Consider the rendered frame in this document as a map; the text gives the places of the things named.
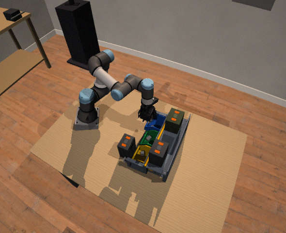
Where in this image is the green open bin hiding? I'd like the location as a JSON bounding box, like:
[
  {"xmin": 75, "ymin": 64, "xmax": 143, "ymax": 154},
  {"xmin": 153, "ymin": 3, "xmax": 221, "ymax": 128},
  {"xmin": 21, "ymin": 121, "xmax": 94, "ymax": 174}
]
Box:
[{"xmin": 140, "ymin": 130, "xmax": 159, "ymax": 147}]

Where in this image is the blue bin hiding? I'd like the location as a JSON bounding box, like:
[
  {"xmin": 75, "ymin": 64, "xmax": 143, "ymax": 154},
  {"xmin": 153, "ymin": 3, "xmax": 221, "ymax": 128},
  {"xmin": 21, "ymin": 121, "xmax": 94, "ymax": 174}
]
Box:
[{"xmin": 144, "ymin": 115, "xmax": 166, "ymax": 132}]

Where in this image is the yellow open bin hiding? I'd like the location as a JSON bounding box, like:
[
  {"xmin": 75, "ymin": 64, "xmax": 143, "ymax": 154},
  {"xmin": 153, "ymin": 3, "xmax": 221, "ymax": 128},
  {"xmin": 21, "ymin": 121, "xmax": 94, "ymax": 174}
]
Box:
[{"xmin": 132, "ymin": 145, "xmax": 151, "ymax": 163}]

